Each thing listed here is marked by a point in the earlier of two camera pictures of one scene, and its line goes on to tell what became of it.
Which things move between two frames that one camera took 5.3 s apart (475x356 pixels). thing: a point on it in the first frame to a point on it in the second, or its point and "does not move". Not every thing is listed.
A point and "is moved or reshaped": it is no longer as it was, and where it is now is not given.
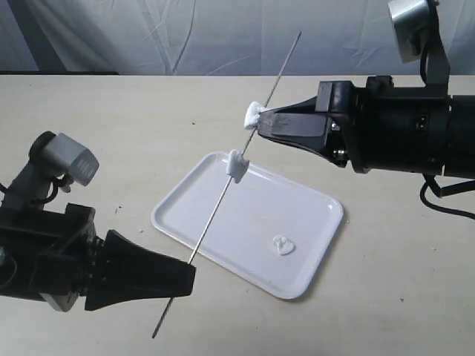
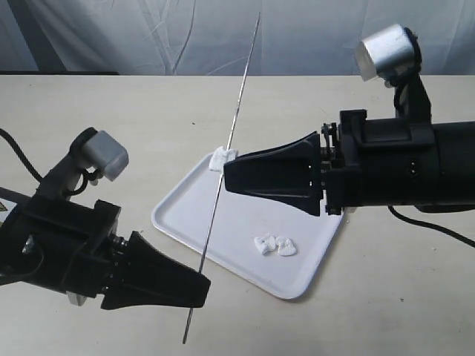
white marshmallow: x=252 y=113 to x=221 y=156
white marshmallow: x=283 y=245 does not move
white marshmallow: x=237 y=165 is moved or reshaped
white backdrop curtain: x=219 y=37 does not move
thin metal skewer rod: x=250 y=136 to x=230 y=143
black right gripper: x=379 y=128 to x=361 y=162
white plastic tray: x=271 y=229 does not move
